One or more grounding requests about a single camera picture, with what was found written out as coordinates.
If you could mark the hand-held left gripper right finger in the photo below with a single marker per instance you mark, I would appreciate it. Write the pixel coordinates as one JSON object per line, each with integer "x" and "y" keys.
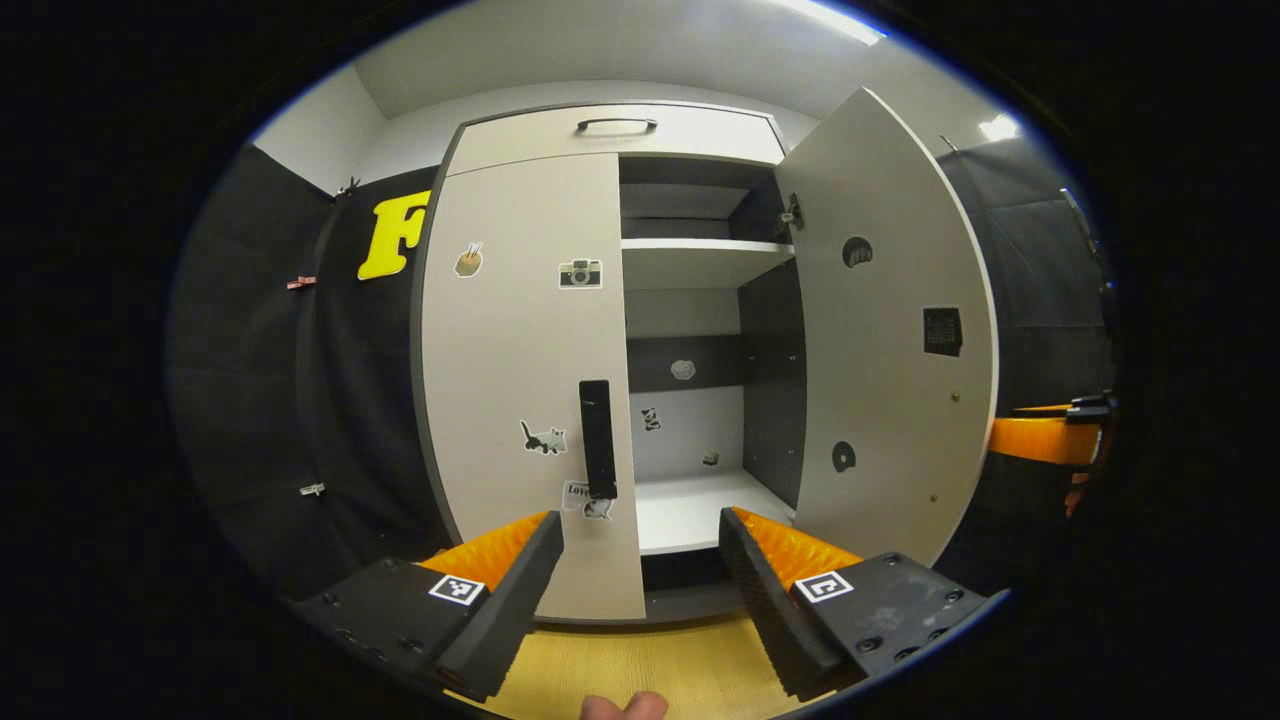
{"x": 775, "y": 620}

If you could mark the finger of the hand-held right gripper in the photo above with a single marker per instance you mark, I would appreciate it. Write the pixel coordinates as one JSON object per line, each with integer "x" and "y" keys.
{"x": 1092, "y": 406}
{"x": 1040, "y": 440}

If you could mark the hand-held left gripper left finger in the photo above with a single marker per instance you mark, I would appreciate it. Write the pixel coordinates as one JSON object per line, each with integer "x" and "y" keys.
{"x": 505, "y": 620}

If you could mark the beige cabinet door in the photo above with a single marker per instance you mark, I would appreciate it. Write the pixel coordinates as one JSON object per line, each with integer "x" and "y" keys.
{"x": 510, "y": 350}
{"x": 880, "y": 350}

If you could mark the beige double-door shoe cabinet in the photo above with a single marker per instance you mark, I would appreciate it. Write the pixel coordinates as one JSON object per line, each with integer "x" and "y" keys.
{"x": 772, "y": 400}

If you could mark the white cabinet floor board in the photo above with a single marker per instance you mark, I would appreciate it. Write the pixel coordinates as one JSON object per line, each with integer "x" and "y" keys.
{"x": 690, "y": 510}

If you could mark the metal right door hinge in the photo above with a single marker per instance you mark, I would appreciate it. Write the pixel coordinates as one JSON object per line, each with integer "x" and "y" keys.
{"x": 791, "y": 215}

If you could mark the white cabinet shelf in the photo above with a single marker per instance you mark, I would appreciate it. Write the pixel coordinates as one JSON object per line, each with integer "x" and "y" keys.
{"x": 690, "y": 265}

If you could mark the beige cabinet drawer front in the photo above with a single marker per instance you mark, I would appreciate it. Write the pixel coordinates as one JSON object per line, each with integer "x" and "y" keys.
{"x": 520, "y": 140}

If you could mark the small ceiling light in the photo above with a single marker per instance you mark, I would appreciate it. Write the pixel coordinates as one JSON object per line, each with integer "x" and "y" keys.
{"x": 1000, "y": 127}

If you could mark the black backdrop cloth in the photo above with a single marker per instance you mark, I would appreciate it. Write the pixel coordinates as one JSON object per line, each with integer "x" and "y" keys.
{"x": 250, "y": 400}

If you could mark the black cloth clip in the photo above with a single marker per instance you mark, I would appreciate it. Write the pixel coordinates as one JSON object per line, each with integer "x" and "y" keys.
{"x": 348, "y": 187}

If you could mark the long ceiling light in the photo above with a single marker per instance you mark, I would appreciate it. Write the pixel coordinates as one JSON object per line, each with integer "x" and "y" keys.
{"x": 835, "y": 20}

